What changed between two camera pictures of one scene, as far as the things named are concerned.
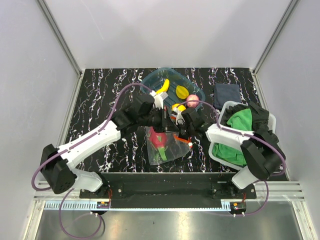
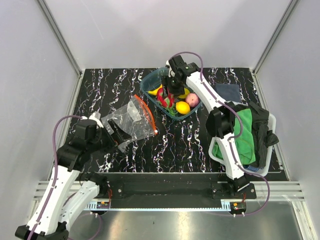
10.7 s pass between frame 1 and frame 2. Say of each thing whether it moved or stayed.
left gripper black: moved
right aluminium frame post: stayed
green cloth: stayed
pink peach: stayed
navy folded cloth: stayed
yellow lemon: stayed
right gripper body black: moved
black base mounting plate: stayed
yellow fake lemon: stayed
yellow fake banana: moved
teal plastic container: stayed
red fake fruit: moved
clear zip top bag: moved
